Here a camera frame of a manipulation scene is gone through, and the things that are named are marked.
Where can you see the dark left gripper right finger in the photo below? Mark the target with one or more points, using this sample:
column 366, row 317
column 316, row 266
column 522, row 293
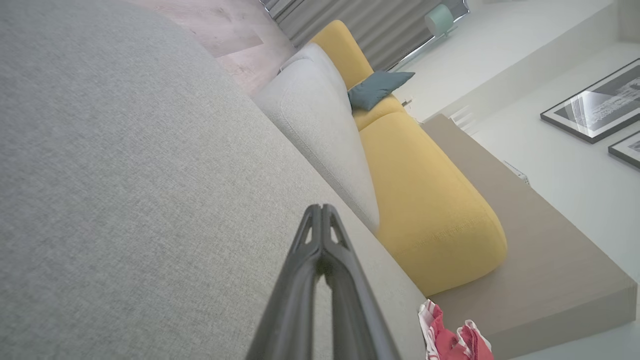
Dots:
column 357, row 320

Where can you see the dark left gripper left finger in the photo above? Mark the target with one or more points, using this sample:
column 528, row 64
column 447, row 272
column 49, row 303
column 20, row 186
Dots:
column 290, row 310

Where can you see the red jersey with white sleeves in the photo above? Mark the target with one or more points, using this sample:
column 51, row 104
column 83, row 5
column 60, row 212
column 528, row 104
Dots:
column 445, row 340

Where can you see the large yellow sofa cushion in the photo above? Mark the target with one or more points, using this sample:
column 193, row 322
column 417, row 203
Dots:
column 430, row 210

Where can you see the grey sofa back cushion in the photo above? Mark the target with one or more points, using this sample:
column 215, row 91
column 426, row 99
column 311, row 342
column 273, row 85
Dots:
column 320, row 125

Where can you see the grey sofa ottoman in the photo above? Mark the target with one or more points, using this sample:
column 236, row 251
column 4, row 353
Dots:
column 125, row 175

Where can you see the teal throw pillow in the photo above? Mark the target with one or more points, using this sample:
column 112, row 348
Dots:
column 375, row 89

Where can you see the grey pleated curtain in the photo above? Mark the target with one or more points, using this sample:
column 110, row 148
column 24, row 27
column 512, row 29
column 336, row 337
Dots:
column 350, row 20

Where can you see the mint green round lamp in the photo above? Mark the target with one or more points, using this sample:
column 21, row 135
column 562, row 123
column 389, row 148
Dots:
column 440, row 20

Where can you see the small black framed picture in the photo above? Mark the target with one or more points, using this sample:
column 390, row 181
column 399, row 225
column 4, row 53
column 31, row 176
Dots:
column 627, row 150

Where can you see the large black framed picture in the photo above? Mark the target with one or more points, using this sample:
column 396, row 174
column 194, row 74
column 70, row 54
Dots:
column 600, row 102

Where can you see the white wall socket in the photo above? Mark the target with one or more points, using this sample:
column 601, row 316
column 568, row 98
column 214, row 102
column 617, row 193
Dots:
column 516, row 171

